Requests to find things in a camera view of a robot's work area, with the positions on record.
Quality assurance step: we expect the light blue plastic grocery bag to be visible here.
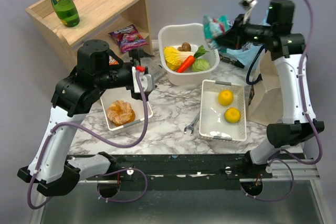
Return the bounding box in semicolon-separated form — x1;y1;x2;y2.
223;19;271;66

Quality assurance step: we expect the green snack packet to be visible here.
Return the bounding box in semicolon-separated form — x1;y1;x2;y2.
203;15;229;52

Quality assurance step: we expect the yellow cabbage toy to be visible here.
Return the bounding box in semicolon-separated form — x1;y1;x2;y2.
164;47;194;71

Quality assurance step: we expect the green lettuce toy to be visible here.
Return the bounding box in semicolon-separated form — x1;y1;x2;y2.
192;59;211;72

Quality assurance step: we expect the red chili pepper toy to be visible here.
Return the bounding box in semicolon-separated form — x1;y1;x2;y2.
176;45;208;73

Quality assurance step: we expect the orange bread slice toy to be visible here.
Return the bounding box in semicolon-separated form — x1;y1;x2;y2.
107;100;135;126

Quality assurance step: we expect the yellow lemon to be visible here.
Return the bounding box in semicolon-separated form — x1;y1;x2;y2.
218;90;234;106

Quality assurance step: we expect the green lime toy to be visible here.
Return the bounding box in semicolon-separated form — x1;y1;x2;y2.
224;108;241;124

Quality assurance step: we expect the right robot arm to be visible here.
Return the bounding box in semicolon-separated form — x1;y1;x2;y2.
215;0;324;165

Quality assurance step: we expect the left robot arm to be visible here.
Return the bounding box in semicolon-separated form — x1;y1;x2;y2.
17;39;154;197

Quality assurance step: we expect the pink candy bag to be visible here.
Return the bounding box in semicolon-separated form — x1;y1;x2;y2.
109;24;148;54

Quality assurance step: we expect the clear plastic organizer box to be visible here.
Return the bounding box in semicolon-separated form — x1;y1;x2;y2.
141;58;166;83

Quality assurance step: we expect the orange snack packet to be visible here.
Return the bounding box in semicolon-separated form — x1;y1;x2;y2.
109;56;119;65

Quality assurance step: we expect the small black tool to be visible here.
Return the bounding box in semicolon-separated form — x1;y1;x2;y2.
219;54;245;69

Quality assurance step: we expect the large white plastic tub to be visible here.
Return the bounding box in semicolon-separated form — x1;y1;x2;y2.
158;23;219;86

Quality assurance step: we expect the brown mushroom toy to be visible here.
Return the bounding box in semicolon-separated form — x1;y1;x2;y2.
177;42;191;51

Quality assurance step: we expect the wooden shelf unit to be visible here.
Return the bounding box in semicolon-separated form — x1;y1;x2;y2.
26;0;153;71

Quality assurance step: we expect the floral canvas tote bag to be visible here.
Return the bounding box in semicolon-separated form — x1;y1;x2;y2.
247;51;283;126

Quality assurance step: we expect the silver combination wrench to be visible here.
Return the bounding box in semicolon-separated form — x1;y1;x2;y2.
184;111;201;136

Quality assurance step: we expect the green glass bottle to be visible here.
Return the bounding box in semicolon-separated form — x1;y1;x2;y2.
50;0;80;27

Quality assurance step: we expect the white perforated plastic basket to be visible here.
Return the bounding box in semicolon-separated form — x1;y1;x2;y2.
199;79;247;142

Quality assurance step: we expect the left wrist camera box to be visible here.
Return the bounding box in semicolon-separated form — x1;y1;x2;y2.
132;66;155;95

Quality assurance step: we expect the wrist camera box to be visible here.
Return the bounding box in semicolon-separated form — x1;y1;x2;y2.
132;66;155;95
239;0;258;23

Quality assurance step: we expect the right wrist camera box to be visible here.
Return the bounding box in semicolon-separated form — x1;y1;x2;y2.
239;0;258;23

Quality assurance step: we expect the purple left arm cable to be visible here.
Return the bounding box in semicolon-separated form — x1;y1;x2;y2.
27;71;150;210

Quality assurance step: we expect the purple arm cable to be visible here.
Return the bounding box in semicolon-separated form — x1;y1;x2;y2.
27;71;150;210
240;0;323;202

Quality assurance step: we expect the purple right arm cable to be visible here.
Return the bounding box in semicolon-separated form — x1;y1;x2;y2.
240;0;323;202

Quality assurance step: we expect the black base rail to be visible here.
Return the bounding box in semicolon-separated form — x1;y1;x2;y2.
82;154;272;191

